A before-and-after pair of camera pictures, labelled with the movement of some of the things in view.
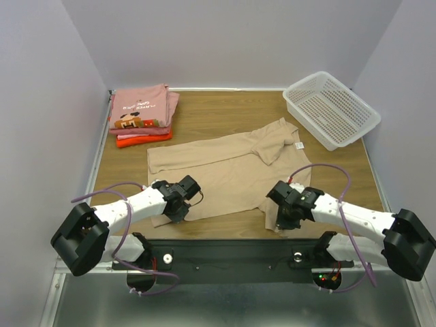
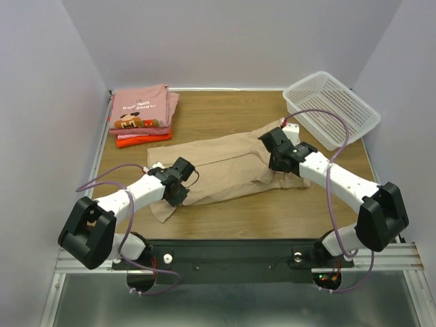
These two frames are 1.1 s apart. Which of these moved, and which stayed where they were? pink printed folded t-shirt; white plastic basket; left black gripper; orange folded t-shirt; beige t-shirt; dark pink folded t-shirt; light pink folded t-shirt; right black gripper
Moved: left black gripper; right black gripper; beige t-shirt
Stayed: light pink folded t-shirt; orange folded t-shirt; dark pink folded t-shirt; pink printed folded t-shirt; white plastic basket
